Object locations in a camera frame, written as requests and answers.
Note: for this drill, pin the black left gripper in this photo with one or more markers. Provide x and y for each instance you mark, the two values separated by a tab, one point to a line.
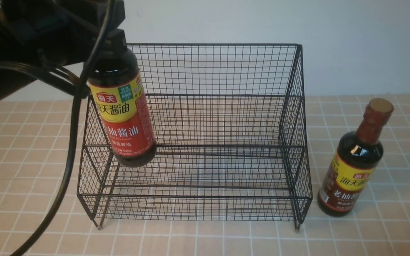
67	29

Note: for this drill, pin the soy sauce bottle red label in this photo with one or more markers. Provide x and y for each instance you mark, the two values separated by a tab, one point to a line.
117	89

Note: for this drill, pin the soy sauce bottle brown label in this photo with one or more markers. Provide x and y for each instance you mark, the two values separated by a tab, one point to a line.
357	155

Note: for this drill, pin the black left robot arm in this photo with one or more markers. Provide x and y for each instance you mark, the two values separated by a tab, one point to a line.
18	70

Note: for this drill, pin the black wire mesh shelf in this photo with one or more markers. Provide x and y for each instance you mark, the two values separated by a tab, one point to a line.
230	126

